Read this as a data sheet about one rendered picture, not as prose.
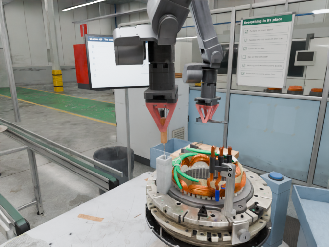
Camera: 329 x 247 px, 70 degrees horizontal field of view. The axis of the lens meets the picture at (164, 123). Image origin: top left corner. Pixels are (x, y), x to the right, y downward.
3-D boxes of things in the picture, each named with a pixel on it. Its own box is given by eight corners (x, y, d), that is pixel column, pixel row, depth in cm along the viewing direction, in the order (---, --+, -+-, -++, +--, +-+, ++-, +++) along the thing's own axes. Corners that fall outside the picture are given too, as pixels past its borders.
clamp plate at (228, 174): (231, 179, 47) (232, 166, 46) (220, 175, 48) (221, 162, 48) (232, 178, 47) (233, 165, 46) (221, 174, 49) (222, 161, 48)
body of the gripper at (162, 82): (143, 101, 49) (141, 64, 46) (152, 92, 58) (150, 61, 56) (175, 101, 48) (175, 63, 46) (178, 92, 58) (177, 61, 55)
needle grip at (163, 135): (160, 143, 56) (159, 118, 54) (161, 140, 57) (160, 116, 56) (167, 143, 56) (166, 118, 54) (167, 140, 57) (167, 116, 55)
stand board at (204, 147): (169, 160, 91) (169, 154, 90) (194, 146, 105) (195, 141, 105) (218, 175, 79) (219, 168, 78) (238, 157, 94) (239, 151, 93)
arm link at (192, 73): (223, 51, 81) (212, 49, 89) (191, 50, 79) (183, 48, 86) (218, 86, 86) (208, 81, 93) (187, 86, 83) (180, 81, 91)
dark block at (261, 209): (248, 215, 53) (249, 207, 52) (253, 210, 54) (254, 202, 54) (257, 219, 51) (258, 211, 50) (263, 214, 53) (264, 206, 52)
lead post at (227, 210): (232, 219, 49) (236, 166, 46) (221, 213, 50) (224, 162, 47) (236, 214, 50) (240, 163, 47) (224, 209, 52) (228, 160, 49)
